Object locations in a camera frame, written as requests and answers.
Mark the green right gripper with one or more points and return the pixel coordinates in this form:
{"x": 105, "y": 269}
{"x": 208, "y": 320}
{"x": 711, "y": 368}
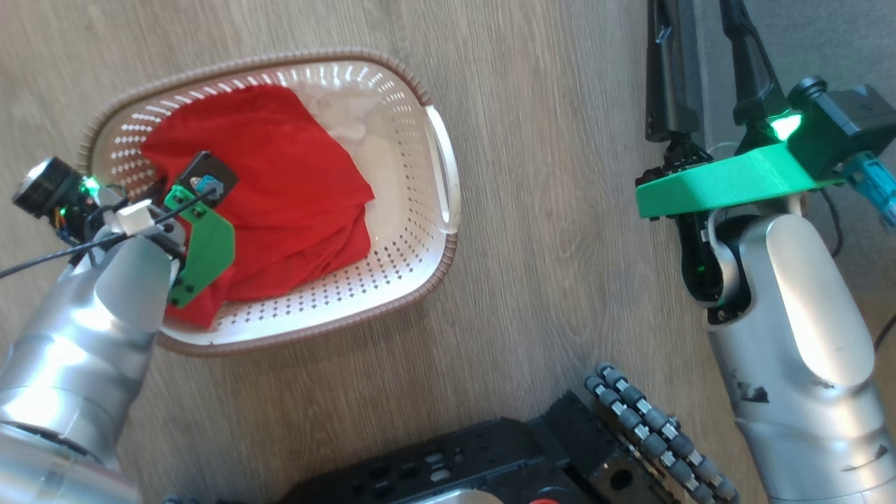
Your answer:
{"x": 728, "y": 185}

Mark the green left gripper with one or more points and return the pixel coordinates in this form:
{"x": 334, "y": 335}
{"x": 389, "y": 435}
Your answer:
{"x": 206, "y": 252}

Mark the red and white garment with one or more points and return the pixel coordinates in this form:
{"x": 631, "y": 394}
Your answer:
{"x": 280, "y": 189}

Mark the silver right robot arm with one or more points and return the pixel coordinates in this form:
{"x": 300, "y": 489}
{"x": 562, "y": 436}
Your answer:
{"x": 798, "y": 336}

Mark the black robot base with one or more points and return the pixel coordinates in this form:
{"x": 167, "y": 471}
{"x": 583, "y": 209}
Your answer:
{"x": 455, "y": 462}

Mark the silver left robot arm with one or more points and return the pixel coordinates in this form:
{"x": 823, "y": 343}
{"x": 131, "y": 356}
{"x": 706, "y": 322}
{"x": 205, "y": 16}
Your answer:
{"x": 77, "y": 336}

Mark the grey fabric sofa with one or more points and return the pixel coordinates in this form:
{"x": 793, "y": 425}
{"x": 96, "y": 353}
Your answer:
{"x": 840, "y": 42}

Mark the white brown-rimmed laundry basket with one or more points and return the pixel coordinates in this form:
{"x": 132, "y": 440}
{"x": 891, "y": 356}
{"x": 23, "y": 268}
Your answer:
{"x": 413, "y": 210}

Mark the black grey-roller omni wheel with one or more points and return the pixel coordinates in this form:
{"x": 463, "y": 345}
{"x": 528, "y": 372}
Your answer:
{"x": 651, "y": 427}

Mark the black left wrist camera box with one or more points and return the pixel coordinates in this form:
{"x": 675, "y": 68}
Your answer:
{"x": 210, "y": 171}

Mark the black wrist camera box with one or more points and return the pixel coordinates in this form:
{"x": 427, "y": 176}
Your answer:
{"x": 861, "y": 122}
{"x": 210, "y": 171}

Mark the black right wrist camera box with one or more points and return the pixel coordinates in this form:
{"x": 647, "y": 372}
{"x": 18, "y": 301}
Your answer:
{"x": 861, "y": 122}

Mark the teal right camera connector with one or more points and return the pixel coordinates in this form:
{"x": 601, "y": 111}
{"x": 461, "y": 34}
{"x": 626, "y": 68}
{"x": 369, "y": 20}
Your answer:
{"x": 875, "y": 185}

